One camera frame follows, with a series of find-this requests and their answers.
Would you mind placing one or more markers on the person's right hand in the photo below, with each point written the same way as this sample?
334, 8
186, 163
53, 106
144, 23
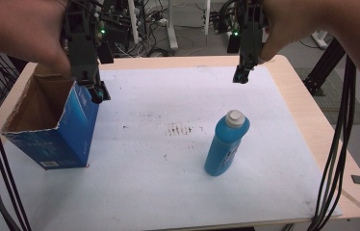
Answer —
287, 22

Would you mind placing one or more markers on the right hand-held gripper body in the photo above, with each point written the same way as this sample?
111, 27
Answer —
250, 35

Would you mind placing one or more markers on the person's left hand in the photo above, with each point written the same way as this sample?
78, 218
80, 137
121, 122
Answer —
33, 29

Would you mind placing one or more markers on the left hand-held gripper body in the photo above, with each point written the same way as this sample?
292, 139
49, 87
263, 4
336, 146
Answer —
83, 48

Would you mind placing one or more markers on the blue bottle with white cap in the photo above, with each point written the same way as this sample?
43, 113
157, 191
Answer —
224, 147

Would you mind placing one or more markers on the white metal stand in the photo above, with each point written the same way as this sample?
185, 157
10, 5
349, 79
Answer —
320, 38
133, 22
171, 29

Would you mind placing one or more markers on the blue cardboard box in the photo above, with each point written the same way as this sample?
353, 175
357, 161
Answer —
72, 128

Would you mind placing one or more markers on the grey floor mat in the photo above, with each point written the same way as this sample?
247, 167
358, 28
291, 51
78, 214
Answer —
345, 102

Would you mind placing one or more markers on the white table mat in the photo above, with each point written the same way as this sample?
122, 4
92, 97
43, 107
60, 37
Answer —
155, 179

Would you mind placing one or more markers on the light wooden table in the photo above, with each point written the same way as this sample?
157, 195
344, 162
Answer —
306, 106

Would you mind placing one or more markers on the black metal stand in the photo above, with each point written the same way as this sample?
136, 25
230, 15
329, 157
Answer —
325, 67

